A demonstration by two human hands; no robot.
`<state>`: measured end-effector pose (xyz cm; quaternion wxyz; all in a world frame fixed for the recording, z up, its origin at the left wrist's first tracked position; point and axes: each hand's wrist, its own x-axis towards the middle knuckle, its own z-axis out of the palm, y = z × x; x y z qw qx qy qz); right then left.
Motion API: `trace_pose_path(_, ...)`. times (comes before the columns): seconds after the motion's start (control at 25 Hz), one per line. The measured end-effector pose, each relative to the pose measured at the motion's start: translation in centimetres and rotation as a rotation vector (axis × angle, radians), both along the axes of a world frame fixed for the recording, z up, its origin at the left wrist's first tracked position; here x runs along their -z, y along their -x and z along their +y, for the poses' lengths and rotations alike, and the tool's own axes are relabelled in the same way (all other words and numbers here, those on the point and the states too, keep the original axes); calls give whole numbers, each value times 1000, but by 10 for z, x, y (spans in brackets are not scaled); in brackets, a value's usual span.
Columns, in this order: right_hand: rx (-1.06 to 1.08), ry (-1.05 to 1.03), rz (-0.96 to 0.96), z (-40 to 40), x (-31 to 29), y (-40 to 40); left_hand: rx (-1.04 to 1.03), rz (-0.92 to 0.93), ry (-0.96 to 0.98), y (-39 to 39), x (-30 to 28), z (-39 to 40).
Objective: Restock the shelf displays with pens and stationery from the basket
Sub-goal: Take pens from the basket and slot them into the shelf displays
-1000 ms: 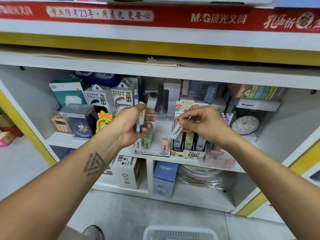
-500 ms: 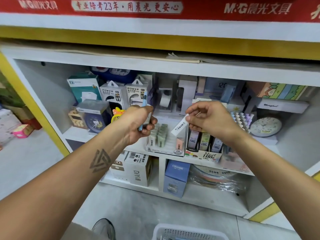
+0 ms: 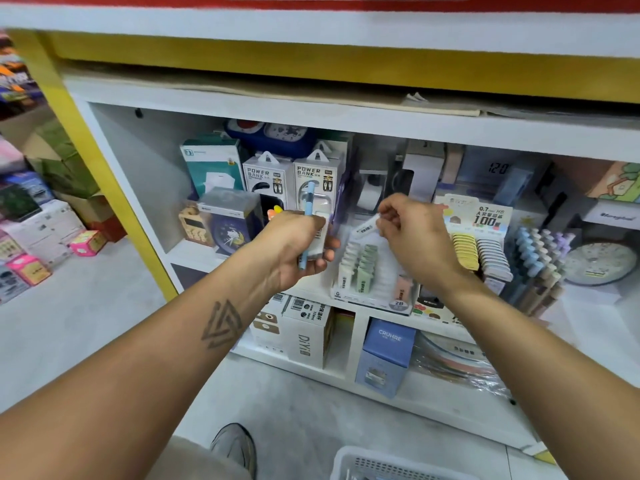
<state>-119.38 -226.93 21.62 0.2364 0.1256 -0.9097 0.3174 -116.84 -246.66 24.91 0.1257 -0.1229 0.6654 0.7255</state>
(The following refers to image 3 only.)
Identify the person's left hand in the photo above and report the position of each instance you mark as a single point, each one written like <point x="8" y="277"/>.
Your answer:
<point x="285" y="250"/>

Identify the person's right hand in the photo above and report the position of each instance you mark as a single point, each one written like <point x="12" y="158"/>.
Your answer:
<point x="420" y="245"/>

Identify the bundle of lilac green packets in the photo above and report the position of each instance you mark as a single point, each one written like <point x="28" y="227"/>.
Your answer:
<point x="310" y="200"/>

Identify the white shelf with yellow trim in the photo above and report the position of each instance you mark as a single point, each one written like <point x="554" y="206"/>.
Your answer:
<point x="330" y="105"/>

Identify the white plastic basket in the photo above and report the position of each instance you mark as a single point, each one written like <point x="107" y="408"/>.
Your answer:
<point x="390" y="465"/>

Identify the person's left forearm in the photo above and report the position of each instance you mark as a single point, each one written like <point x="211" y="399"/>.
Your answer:
<point x="120" y="385"/>

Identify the person's right forearm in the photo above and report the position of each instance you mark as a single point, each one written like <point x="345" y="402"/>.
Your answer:
<point x="560" y="380"/>

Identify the yellow alarm clock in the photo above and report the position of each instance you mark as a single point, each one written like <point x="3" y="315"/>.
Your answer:
<point x="274" y="212"/>

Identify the clear plastic tray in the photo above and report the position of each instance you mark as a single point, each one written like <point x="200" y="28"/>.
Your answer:
<point x="370" y="280"/>

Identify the clear boxed dark clock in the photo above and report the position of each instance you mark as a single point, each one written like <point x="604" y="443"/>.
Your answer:
<point x="228" y="223"/>

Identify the white refill display box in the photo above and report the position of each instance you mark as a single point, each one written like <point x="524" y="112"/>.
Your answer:
<point x="480" y="217"/>

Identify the tape dispenser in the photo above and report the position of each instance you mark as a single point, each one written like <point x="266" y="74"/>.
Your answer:
<point x="370" y="190"/>

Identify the white tall box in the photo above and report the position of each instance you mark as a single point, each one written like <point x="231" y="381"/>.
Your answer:
<point x="422" y="170"/>

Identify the white hanging accessory box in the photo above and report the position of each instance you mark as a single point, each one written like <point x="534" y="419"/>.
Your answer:
<point x="320" y="173"/>
<point x="268" y="177"/>

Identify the small tan alarm clock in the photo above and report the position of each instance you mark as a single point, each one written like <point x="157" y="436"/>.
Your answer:
<point x="193" y="225"/>

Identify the grey digital clock box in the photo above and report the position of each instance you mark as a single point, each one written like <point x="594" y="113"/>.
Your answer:
<point x="495" y="173"/>

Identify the teal white box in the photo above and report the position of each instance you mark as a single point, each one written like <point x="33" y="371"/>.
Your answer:
<point x="212" y="163"/>

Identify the blue small carton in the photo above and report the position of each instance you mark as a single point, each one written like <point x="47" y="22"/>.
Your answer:
<point x="385" y="357"/>

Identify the stack of wrapped discs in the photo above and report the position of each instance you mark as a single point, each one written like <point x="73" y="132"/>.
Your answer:
<point x="460" y="363"/>

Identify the flat cardboard sheets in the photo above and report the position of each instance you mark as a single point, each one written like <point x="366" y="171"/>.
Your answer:
<point x="450" y="103"/>

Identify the white round clock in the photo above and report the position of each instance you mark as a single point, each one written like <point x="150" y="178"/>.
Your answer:
<point x="598" y="263"/>

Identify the white long box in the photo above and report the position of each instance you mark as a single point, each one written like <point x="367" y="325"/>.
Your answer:
<point x="615" y="215"/>

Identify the pastel sticky notes pack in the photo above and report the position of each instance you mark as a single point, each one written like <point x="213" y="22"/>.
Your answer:
<point x="610" y="180"/>

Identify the grey sneaker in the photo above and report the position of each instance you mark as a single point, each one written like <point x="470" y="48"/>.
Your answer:
<point x="235" y="450"/>

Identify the assorted small colourful boxes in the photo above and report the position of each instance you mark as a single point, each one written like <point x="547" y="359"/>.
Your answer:
<point x="40" y="225"/>

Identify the red banner strip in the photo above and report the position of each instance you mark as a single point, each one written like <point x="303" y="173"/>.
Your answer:
<point x="300" y="1"/>

